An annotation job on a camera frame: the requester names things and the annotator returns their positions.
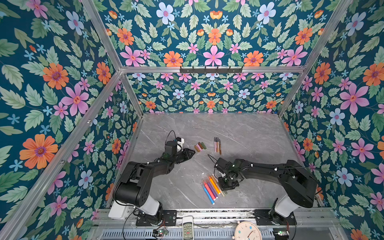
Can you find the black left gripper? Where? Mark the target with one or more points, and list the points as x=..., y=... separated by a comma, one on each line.
x=186, y=155

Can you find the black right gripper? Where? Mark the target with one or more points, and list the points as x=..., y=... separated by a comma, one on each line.
x=224, y=188

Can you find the beige marker pen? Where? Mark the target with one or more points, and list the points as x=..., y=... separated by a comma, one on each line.
x=217, y=185

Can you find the orange highlighter pen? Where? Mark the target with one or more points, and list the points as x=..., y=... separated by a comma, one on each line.
x=214, y=185

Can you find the purple marker pen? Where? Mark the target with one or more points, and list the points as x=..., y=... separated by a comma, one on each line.
x=212, y=189

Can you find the brown pen tan cap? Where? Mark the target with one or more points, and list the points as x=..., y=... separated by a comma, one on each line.
x=220, y=147

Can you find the tan pen lilac cap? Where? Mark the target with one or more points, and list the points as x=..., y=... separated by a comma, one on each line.
x=217, y=145

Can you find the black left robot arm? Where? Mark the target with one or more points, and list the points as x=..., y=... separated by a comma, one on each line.
x=133, y=187

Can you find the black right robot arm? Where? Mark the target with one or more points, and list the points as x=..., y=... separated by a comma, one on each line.
x=300, y=186

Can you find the pink marker pen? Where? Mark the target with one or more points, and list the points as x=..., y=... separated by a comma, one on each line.
x=209, y=190

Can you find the blue marker pen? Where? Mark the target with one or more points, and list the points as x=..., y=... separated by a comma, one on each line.
x=208, y=195

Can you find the round pink clock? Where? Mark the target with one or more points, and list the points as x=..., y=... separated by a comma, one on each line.
x=247, y=231

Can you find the white remote control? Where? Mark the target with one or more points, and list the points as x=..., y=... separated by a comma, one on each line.
x=188, y=228

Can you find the right small circuit board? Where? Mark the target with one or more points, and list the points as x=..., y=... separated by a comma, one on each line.
x=281, y=234

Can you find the small circuit board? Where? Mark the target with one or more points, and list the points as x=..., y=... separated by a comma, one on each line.
x=281, y=234
x=160, y=233

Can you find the left small circuit board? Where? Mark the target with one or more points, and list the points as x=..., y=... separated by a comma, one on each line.
x=160, y=233

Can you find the white power adapter box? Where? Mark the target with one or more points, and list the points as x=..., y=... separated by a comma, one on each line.
x=118, y=211

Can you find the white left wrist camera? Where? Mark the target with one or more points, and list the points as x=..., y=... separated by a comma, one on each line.
x=180, y=142

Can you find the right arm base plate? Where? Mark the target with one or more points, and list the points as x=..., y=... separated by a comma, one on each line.
x=269, y=217

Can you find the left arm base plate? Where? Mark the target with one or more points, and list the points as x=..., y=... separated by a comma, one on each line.
x=169, y=217

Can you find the black hook rail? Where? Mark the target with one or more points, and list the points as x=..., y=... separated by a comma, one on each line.
x=210, y=70

